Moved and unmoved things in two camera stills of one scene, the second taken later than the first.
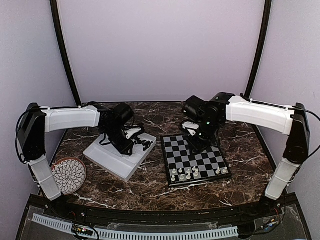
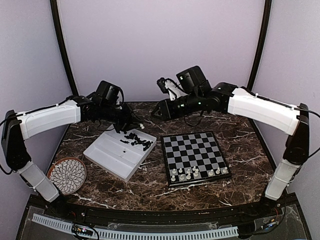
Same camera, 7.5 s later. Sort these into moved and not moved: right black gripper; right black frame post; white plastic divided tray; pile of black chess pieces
Moved: right black gripper
Not moved: pile of black chess pieces; right black frame post; white plastic divided tray
